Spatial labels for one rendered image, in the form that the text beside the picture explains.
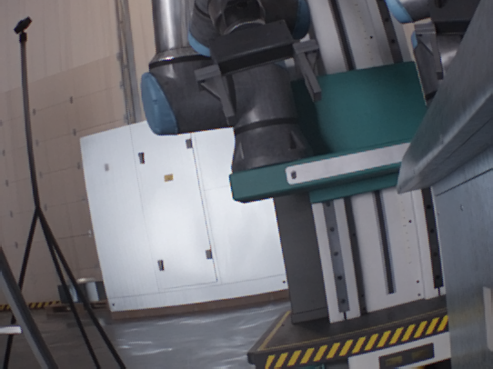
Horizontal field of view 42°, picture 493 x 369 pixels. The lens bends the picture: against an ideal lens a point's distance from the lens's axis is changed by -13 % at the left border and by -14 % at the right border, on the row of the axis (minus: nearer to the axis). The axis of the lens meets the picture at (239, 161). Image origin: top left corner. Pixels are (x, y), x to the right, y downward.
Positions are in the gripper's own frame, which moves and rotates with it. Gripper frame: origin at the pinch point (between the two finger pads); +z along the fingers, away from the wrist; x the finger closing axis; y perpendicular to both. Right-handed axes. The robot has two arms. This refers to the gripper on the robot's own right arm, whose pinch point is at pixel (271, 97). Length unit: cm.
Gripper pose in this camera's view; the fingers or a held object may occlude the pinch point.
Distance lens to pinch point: 109.8
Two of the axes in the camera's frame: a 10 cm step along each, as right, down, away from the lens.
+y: 1.0, 5.0, 8.6
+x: -9.6, 2.8, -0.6
